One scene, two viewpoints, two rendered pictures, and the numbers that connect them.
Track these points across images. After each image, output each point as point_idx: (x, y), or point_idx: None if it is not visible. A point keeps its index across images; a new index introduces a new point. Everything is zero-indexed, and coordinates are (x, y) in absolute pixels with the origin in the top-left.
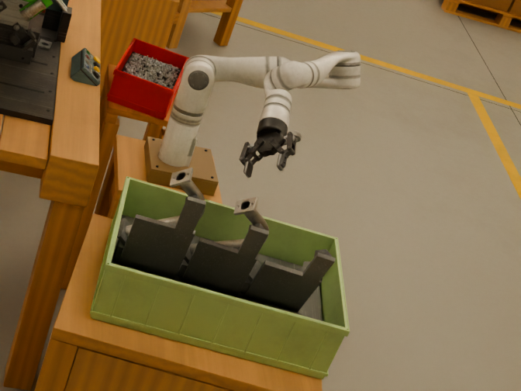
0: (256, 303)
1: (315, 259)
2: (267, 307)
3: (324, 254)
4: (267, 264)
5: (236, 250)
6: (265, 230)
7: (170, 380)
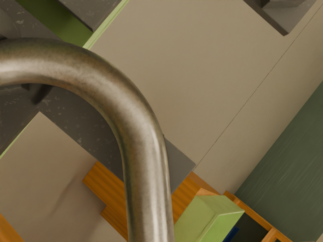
0: (90, 41)
1: (268, 22)
2: (109, 20)
3: (297, 5)
4: (98, 26)
5: (34, 113)
6: (189, 173)
7: None
